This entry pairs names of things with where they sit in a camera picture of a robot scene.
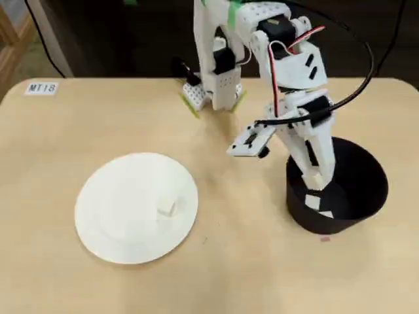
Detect yellow-green strip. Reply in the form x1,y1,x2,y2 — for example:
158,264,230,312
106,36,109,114
230,91,248,114
178,91,201,120

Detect thin black background cable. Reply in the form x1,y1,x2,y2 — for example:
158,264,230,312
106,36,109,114
27,0,67,77
376,0,407,79

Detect red white servo wires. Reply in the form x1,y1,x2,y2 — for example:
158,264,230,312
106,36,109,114
266,25,327,119

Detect white wrist camera board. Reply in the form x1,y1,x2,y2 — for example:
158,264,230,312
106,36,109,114
227,122,276,160

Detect white round plate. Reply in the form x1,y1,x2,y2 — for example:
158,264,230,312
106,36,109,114
74,152,200,265

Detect white MT18 label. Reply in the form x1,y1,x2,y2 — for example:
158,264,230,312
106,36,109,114
24,81,59,96

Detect white partition panel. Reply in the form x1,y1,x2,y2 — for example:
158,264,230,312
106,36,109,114
28,0,75,79

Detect wide green masking tape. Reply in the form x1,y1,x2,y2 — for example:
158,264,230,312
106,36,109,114
225,0,250,33

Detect wooden furniture frame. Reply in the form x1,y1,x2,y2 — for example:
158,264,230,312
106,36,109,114
0,0,35,84

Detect black round pot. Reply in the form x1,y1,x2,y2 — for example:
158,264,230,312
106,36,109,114
285,136,390,236

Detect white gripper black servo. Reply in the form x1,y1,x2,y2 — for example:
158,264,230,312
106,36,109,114
263,88,338,190

